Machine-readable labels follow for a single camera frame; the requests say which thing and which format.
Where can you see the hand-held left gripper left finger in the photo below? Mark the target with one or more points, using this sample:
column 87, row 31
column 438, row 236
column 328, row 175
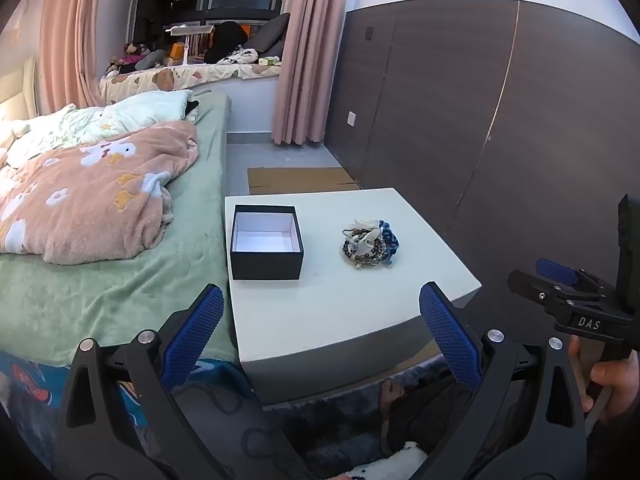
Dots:
column 195, row 331

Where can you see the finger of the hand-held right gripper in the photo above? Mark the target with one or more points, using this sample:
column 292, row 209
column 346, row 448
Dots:
column 550, row 296
column 556, row 270

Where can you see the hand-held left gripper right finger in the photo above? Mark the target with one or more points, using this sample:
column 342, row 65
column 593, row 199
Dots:
column 445, row 331

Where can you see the black jewelry box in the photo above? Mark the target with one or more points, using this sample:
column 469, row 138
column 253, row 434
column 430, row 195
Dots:
column 265, row 266

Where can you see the person's right hand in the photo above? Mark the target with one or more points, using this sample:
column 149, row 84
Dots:
column 620, row 385

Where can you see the person's dark trousers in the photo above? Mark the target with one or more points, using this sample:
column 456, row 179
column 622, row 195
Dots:
column 425, row 410

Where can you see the person's foot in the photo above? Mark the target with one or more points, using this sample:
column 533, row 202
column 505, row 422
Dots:
column 389, row 397

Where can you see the bed with green sheet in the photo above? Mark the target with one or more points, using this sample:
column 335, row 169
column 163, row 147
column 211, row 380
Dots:
column 100, row 300

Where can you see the white side table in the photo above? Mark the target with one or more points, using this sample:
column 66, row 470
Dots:
column 325, row 350

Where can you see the white plush slipper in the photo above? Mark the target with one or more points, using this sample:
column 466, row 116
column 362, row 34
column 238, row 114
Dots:
column 400, row 462

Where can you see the pink flower blanket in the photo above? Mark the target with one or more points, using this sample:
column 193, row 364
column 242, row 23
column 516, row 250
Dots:
column 100, row 195

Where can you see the blue printed bed skirt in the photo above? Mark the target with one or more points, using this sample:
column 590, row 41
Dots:
column 30, row 385

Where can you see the flat brown cardboard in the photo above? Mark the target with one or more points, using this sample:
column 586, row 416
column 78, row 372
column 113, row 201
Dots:
column 300, row 178

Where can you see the small black cloth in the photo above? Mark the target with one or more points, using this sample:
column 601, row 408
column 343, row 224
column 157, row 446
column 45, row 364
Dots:
column 190, row 109

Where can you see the white pillow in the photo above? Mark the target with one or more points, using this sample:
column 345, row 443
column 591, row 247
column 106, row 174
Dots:
column 130, row 107

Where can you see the heap of plush toys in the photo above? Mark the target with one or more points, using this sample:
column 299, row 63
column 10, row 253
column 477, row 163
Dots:
column 137, row 60

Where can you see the pink curtain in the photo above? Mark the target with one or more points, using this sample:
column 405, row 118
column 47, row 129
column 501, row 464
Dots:
column 65, row 35
column 305, row 60

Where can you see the black cloth heap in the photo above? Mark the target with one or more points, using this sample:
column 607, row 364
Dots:
column 227, row 40

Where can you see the cream headboard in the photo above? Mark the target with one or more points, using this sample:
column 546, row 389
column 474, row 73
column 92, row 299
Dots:
column 20, row 90

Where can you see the white desk lamp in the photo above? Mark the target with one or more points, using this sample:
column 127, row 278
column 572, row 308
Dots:
column 187, row 30

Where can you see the dark grey pillow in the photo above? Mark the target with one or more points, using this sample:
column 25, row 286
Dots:
column 272, row 35

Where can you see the white wall socket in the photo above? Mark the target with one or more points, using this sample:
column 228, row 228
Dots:
column 352, row 118

